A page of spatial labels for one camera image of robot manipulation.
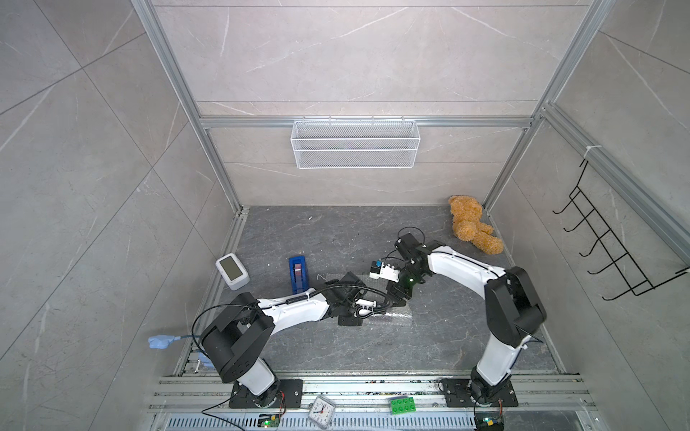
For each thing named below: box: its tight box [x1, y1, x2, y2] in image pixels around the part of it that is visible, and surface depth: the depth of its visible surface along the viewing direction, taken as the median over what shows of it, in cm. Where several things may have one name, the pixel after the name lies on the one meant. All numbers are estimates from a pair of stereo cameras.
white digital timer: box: [215, 253, 251, 291], surface depth 97 cm
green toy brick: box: [389, 396, 417, 415], surface depth 70 cm
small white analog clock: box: [307, 395, 337, 430], surface depth 70 cm
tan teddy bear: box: [448, 194, 505, 256], surface depth 103 cm
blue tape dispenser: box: [288, 255, 310, 295], surface depth 94 cm
